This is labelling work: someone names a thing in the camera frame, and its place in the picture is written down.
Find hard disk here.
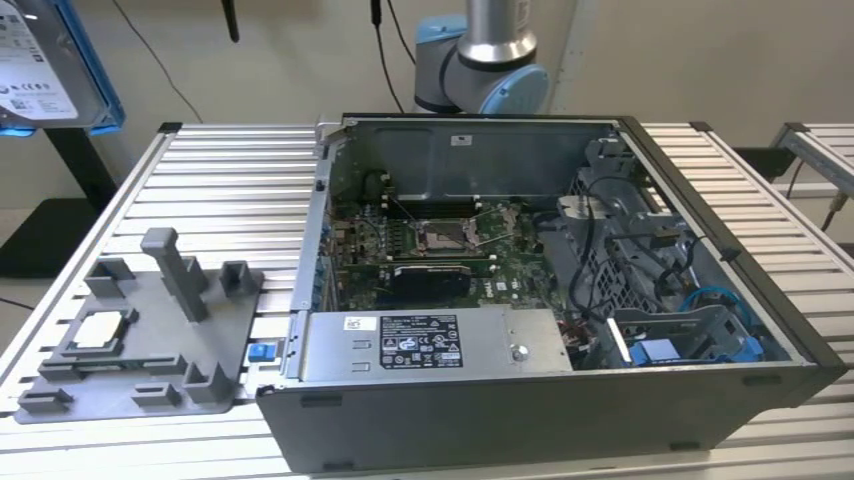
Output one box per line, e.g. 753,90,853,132
0,0,128,139

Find grey disk bay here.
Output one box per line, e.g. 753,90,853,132
610,303,764,367

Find CPU socket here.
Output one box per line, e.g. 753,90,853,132
414,218,479,257

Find black RAM slot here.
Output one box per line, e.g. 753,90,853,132
383,197,483,210

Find green motherboard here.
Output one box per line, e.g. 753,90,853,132
327,197,569,311

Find silver power supply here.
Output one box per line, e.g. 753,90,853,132
298,307,577,384

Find grey metal drive cage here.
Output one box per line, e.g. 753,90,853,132
538,137,730,321

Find open black PC case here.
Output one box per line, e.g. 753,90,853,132
255,112,850,475

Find grey parts rack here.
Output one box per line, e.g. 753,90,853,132
12,227,266,426

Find black box under table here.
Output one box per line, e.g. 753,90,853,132
732,146,797,184

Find silver CPU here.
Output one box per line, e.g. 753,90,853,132
68,310,128,350

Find black stand with base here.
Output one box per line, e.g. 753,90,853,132
0,127,120,279

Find metal slat side table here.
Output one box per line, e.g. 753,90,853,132
772,121,854,187

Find long black wire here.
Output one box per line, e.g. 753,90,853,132
570,197,606,324

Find short black wire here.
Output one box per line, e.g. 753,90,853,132
657,233,730,297

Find black hanging cable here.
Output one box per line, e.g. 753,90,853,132
370,0,406,114

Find blue wire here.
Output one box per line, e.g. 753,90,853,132
685,283,757,342

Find thick black gripper cable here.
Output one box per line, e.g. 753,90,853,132
220,0,240,45

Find thin dark wall cable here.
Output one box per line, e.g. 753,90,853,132
111,0,204,124

